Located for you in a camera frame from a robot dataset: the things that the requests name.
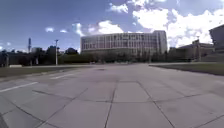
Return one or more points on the large pale multi-storey building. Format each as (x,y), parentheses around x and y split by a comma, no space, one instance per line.
(123,42)

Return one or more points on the grey concrete slab pavement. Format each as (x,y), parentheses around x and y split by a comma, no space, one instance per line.
(130,93)

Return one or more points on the lamp pole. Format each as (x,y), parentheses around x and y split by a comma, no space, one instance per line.
(56,53)

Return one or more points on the row of dark trees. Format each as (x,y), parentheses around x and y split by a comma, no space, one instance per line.
(43,56)

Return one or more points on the dark low building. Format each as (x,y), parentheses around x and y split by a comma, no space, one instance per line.
(190,50)

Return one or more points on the grass strip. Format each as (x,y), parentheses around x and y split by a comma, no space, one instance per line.
(196,67)
(23,71)

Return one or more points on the tall mast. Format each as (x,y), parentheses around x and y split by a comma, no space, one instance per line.
(29,45)

